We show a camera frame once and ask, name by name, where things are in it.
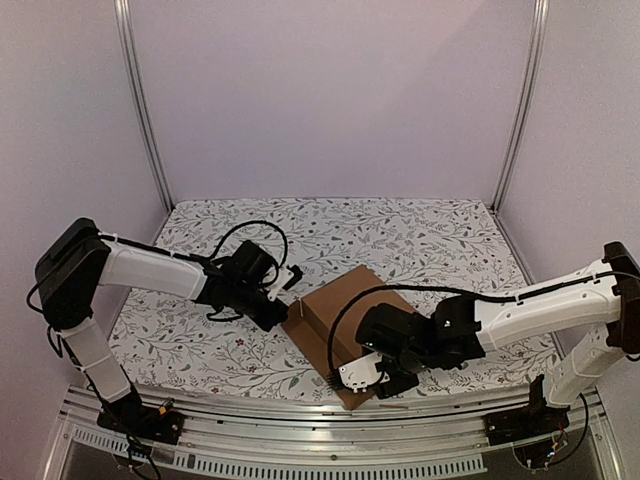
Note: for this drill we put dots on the brown cardboard box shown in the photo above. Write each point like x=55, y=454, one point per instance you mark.
x=310, y=318

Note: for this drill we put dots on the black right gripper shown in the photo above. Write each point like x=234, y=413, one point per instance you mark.
x=392, y=382

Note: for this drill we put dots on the white floral table cloth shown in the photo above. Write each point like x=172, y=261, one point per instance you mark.
x=164, y=341

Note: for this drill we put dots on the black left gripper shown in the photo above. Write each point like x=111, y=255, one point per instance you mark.
x=278, y=315

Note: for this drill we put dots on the left aluminium corner post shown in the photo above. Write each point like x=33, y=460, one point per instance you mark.
x=124, y=23

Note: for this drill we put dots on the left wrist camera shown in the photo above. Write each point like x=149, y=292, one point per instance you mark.
x=287, y=276

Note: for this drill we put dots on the aluminium front rail frame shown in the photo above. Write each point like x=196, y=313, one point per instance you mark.
x=438, y=437

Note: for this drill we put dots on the right aluminium corner post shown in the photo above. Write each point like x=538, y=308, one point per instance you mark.
x=523, y=106

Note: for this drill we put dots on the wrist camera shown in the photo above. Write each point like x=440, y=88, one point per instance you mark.
x=287, y=276
x=359, y=375

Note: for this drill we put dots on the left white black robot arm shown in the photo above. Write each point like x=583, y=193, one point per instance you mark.
x=83, y=258

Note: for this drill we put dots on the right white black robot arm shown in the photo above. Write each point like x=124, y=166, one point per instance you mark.
x=603, y=295

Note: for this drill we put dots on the aluminium corner post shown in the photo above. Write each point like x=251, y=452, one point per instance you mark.
x=124, y=23
x=523, y=106

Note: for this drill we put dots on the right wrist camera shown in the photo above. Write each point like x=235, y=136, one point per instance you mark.
x=359, y=375

